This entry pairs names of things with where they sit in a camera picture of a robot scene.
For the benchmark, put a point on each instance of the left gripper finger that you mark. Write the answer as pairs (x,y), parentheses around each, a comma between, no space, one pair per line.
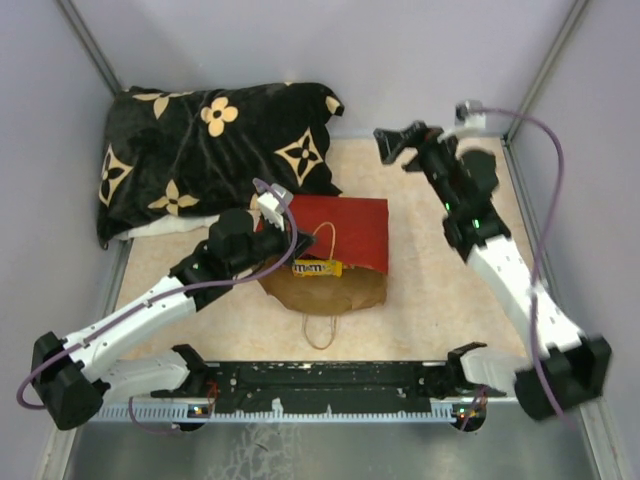
(305,236)
(300,247)

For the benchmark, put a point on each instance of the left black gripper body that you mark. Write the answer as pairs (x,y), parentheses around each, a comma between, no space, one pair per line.
(269,243)

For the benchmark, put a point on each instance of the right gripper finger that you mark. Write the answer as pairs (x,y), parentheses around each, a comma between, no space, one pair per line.
(391,143)
(416,164)

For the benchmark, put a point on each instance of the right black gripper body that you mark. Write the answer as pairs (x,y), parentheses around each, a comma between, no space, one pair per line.
(434,157)

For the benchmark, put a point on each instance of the yellow m&m's packet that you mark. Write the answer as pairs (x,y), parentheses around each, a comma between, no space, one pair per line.
(317,268)

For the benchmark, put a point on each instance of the red brown paper bag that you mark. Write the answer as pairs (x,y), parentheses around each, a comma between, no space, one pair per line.
(353,231)

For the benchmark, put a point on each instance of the black floral pillow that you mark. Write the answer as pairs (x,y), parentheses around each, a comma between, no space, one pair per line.
(196,153)

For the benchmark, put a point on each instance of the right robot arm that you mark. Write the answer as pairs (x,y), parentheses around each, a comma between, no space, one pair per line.
(563,367)

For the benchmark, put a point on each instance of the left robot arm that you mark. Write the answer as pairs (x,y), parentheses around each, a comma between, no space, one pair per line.
(77,375)

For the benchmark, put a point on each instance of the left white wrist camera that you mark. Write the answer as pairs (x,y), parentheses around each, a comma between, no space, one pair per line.
(271,202)

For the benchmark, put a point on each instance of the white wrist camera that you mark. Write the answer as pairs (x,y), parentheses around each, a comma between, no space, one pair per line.
(271,202)
(469,119)

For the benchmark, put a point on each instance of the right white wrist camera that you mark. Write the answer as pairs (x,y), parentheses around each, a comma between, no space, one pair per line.
(469,119)

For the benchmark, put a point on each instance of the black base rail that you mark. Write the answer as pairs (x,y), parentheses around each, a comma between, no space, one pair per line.
(320,387)

